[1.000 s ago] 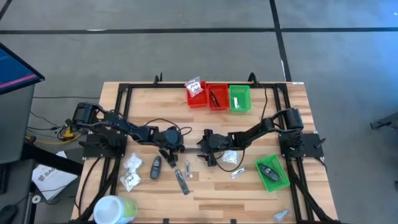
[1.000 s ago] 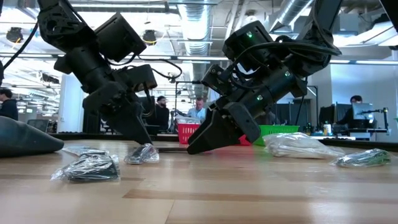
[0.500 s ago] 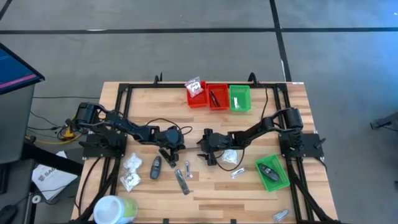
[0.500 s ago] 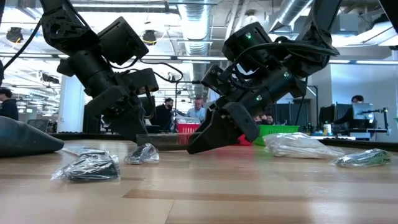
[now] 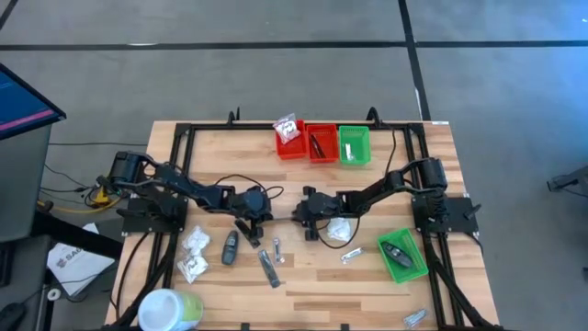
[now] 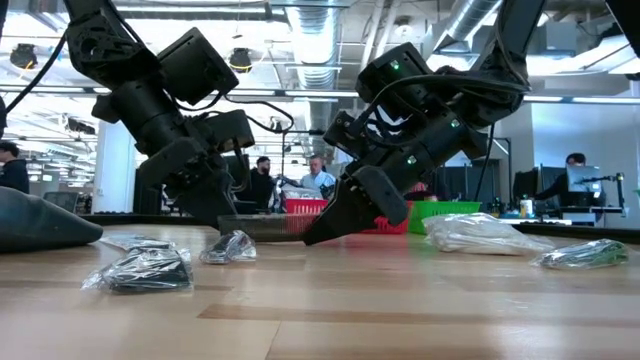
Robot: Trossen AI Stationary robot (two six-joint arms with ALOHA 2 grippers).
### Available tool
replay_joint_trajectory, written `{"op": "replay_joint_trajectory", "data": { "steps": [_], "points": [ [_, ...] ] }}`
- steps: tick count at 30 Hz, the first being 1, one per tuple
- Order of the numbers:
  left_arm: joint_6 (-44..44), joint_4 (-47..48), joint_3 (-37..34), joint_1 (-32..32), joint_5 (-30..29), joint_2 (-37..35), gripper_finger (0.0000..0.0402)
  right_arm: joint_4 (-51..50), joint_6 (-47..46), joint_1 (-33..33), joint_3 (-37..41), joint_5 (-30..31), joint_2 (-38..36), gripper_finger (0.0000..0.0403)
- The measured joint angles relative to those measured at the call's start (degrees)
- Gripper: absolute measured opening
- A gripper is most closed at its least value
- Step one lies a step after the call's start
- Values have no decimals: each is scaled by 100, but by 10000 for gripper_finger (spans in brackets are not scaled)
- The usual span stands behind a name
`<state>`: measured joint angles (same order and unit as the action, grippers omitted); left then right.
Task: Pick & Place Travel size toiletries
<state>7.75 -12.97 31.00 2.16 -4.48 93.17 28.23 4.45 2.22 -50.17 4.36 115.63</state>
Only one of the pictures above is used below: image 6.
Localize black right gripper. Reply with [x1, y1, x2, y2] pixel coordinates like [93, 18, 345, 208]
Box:
[302, 127, 461, 245]

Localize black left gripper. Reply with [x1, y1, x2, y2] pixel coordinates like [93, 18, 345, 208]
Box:
[139, 135, 241, 229]

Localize cotton pads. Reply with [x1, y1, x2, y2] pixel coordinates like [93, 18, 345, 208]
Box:
[279, 182, 326, 201]
[422, 212, 556, 257]

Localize silver nail clipper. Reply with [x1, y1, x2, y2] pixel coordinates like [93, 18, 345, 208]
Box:
[198, 229, 259, 265]
[529, 238, 631, 271]

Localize black nail file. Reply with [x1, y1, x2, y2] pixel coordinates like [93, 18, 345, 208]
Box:
[79, 244, 195, 295]
[97, 233, 176, 251]

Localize red plastic basket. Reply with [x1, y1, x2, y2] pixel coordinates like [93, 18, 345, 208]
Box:
[284, 198, 331, 236]
[359, 199, 414, 235]

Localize person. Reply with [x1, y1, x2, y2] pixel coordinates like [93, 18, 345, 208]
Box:
[532, 152, 589, 209]
[0, 141, 30, 195]
[248, 156, 279, 211]
[298, 154, 337, 194]

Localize black cabinet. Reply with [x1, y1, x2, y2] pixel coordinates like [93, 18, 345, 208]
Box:
[132, 167, 164, 215]

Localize white pillar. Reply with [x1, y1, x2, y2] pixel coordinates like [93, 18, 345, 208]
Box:
[92, 119, 137, 215]

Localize green plastic basket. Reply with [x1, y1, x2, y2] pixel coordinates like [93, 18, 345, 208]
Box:
[407, 200, 483, 236]

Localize black ceiling spot lamp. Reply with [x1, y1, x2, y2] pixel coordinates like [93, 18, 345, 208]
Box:
[9, 42, 40, 71]
[228, 47, 254, 74]

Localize black desk monitor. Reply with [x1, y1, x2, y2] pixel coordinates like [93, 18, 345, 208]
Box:
[512, 167, 566, 201]

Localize grey desk monitor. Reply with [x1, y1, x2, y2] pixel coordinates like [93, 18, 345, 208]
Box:
[567, 164, 604, 194]

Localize grey office desk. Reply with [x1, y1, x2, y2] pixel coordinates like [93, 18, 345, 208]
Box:
[492, 204, 629, 226]

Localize black aluminium table frame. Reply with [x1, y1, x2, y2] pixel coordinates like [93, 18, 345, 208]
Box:
[79, 213, 640, 246]

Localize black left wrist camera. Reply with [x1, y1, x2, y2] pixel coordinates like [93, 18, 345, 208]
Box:
[204, 108, 256, 154]

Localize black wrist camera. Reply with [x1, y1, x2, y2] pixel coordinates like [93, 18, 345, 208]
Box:
[323, 110, 374, 159]
[204, 108, 256, 154]

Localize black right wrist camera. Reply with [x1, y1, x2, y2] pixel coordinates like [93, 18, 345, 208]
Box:
[323, 110, 374, 159]

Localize silver ventilation duct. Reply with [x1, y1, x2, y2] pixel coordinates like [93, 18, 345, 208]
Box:
[284, 0, 351, 134]
[439, 0, 501, 46]

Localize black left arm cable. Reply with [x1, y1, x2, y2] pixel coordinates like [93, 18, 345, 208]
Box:
[0, 32, 296, 136]

